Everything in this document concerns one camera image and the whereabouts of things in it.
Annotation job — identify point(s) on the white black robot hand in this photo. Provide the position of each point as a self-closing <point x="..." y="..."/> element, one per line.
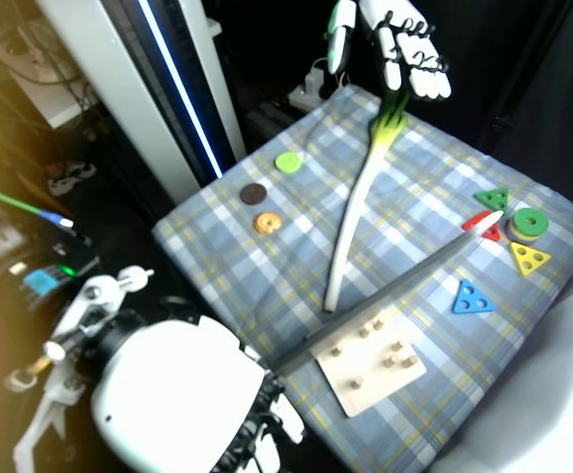
<point x="426" y="79"/>
<point x="177" y="394"/>

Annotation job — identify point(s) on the long green white leek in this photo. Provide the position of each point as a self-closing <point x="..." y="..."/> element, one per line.
<point x="360" y="187"/>

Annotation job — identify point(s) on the white adapter plug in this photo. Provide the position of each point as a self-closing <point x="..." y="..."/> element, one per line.
<point x="315" y="81"/>

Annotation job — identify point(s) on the black device with blue label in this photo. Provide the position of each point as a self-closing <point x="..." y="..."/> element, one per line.
<point x="39" y="282"/>

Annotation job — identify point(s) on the white column with blue light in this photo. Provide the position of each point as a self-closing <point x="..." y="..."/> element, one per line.
<point x="118" y="98"/>

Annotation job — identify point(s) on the white sneaker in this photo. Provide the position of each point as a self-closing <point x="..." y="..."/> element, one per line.
<point x="71" y="177"/>

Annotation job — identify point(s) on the white rounded cover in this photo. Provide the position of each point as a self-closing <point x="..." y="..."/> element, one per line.
<point x="537" y="394"/>

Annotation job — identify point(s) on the large steel kitchen knife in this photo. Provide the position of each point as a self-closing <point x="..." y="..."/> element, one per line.
<point x="389" y="290"/>

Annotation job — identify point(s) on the yellow triangle block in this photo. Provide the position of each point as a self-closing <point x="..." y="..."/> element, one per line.
<point x="537" y="258"/>

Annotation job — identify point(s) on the green round biscuit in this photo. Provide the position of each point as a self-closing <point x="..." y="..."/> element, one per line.
<point x="288" y="162"/>

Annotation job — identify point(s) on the dark brown round cookie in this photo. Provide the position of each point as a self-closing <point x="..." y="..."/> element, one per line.
<point x="254" y="193"/>

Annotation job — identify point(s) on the green triangle block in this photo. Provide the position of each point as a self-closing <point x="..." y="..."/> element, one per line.
<point x="485" y="198"/>

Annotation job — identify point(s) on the red triangle block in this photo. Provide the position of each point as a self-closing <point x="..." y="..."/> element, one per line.
<point x="471" y="224"/>

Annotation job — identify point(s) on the black backdrop curtain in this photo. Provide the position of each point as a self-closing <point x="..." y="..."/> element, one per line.
<point x="537" y="98"/>

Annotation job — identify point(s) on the stack of coloured rings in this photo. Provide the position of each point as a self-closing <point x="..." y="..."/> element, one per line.
<point x="525" y="239"/>

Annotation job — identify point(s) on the wooden peg board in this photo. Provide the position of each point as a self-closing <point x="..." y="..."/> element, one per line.
<point x="365" y="394"/>

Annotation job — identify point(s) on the blue plaid tablecloth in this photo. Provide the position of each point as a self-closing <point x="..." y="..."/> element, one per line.
<point x="266" y="276"/>

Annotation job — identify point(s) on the tan round cookie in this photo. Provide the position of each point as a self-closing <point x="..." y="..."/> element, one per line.
<point x="267" y="223"/>

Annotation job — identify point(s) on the blue triangle block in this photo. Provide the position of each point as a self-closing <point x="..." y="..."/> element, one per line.
<point x="463" y="305"/>

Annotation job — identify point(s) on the white power strip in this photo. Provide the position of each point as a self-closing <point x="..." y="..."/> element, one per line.
<point x="301" y="98"/>

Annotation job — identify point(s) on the black box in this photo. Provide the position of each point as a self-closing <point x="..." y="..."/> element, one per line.
<point x="266" y="123"/>

